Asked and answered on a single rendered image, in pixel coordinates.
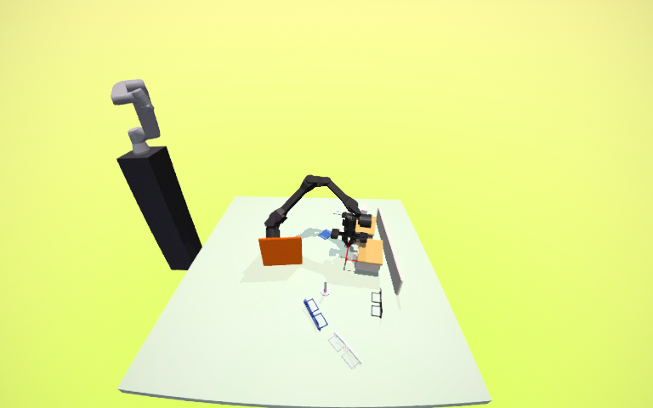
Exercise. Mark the blue flat square pad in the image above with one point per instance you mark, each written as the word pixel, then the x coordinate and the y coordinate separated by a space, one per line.
pixel 325 234

